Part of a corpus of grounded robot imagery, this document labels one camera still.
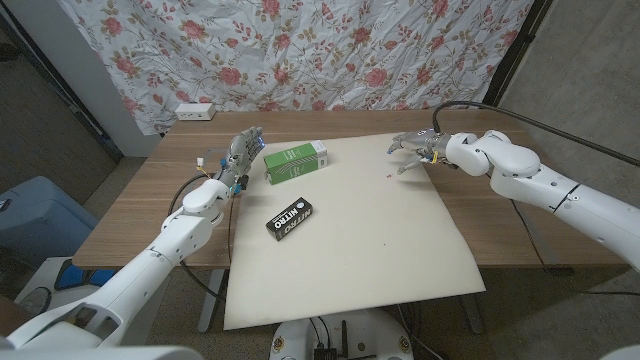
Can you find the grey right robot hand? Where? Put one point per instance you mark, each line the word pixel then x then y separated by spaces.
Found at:
pixel 425 145

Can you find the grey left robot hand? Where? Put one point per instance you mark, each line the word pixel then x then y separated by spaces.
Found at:
pixel 240 157

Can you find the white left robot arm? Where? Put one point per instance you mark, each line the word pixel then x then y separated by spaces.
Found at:
pixel 150 265

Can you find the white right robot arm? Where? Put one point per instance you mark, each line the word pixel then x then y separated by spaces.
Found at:
pixel 515 160

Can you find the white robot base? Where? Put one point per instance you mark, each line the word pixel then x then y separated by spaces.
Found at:
pixel 370 335

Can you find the green and white carton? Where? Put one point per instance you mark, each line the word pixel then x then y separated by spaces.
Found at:
pixel 292 162

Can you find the white power strip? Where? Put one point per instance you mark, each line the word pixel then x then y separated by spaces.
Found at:
pixel 195 111

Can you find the black NITRO box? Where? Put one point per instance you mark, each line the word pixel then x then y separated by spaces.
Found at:
pixel 290 219

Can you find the beige rectangular mat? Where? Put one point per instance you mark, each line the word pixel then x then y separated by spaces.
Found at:
pixel 360 240

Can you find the floral backdrop cloth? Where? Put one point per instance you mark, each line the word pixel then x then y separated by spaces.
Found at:
pixel 300 50

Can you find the black backdrop stand pole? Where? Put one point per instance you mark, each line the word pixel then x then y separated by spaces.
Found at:
pixel 515 55
pixel 60 87

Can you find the grey table leg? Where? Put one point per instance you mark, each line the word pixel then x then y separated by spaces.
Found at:
pixel 472 315
pixel 210 305

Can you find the white and blue bag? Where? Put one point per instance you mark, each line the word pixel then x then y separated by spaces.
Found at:
pixel 75 277

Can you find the blue plastic bin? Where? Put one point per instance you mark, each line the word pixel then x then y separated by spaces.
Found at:
pixel 40 220

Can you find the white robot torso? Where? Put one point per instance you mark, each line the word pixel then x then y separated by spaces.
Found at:
pixel 100 354

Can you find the brown wooden furniture piece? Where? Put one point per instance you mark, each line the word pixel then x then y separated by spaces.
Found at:
pixel 10 315

